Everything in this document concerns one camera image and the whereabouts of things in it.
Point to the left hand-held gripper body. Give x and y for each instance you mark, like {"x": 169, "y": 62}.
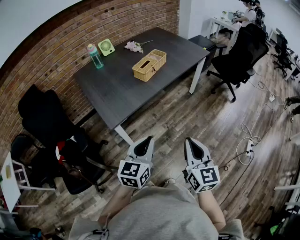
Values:
{"x": 131, "y": 174}

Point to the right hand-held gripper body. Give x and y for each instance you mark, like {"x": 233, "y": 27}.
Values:
{"x": 206, "y": 178}

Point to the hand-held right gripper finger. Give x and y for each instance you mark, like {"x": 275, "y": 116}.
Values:
{"x": 205, "y": 154}
{"x": 186, "y": 152}

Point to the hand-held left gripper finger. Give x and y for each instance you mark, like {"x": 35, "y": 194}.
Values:
{"x": 132, "y": 151}
{"x": 152, "y": 152}

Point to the wicker tissue box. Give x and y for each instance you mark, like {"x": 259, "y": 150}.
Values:
{"x": 147, "y": 66}

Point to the person's left forearm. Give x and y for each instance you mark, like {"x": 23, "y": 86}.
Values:
{"x": 117, "y": 201}

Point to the person's right forearm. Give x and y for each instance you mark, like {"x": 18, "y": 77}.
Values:
{"x": 211, "y": 208}

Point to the white table leg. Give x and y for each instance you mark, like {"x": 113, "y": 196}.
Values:
{"x": 197, "y": 77}
{"x": 123, "y": 134}

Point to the person's light shoe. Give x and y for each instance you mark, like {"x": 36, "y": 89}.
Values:
{"x": 168, "y": 181}

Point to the white power strip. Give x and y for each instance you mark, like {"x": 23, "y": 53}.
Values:
{"x": 249, "y": 147}

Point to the person's grey shirt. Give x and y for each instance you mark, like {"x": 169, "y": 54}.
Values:
{"x": 164, "y": 215}

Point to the black backpack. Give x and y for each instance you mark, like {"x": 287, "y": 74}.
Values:
{"x": 79, "y": 159}

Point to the red white small object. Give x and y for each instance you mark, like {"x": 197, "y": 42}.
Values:
{"x": 59, "y": 150}

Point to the white metal rack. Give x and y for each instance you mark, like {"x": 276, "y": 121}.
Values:
{"x": 289, "y": 194}

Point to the black jacket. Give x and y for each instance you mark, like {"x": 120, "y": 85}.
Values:
{"x": 44, "y": 110}

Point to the teal water bottle pink lid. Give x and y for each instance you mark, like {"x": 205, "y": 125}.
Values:
{"x": 96, "y": 57}

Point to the pink artificial flower sprig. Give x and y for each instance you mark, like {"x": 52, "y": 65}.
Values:
{"x": 133, "y": 46}

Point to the black mesh office chair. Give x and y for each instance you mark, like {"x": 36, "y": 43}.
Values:
{"x": 243, "y": 56}

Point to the green desk fan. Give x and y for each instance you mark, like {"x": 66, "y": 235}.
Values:
{"x": 106, "y": 47}

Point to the black drawer cabinet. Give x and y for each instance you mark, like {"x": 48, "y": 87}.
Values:
{"x": 201, "y": 43}

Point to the small green object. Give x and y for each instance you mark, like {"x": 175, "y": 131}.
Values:
{"x": 8, "y": 172}

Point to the white side table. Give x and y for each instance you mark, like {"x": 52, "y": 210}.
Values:
{"x": 9, "y": 189}

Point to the white desk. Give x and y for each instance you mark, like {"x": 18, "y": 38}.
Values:
{"x": 222, "y": 23}

